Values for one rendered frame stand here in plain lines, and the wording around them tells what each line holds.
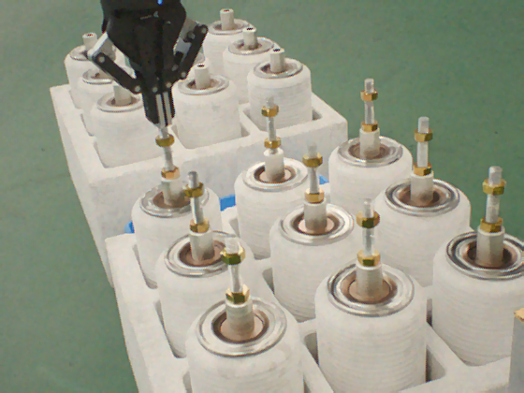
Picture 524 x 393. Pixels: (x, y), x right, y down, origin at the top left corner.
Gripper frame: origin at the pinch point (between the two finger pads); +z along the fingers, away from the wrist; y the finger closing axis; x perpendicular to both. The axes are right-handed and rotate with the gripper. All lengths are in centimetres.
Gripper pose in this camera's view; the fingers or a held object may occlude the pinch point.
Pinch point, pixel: (159, 108)
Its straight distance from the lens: 80.1
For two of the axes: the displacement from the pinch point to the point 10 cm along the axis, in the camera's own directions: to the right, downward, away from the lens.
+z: 0.8, 8.7, 4.9
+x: -5.8, -3.6, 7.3
